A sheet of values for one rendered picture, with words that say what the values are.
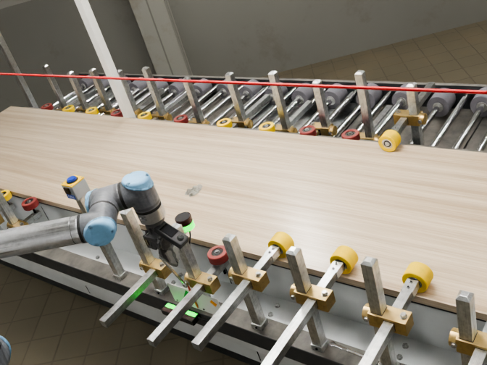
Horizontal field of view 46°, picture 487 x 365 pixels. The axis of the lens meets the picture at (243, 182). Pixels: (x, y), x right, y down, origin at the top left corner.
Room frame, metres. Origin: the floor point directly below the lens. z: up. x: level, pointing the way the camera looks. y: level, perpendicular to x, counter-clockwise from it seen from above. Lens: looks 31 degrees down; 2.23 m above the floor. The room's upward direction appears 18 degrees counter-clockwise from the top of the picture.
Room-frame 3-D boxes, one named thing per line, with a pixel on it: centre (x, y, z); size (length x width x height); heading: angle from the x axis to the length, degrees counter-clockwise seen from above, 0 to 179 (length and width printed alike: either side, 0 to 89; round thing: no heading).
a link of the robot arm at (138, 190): (1.63, 0.32, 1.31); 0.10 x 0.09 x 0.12; 87
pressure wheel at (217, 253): (1.74, 0.17, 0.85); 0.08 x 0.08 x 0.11
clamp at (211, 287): (1.68, 0.26, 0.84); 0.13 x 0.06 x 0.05; 45
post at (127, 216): (1.87, 0.45, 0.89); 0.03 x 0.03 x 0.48; 45
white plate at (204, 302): (1.70, 0.32, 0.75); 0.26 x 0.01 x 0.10; 45
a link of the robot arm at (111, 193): (1.63, 0.44, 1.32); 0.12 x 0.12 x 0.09; 87
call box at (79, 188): (2.06, 0.64, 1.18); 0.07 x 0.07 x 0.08; 45
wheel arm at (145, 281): (1.78, 0.49, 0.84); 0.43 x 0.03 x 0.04; 135
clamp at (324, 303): (1.33, -0.09, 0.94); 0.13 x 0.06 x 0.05; 45
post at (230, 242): (1.52, 0.10, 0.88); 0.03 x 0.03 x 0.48; 45
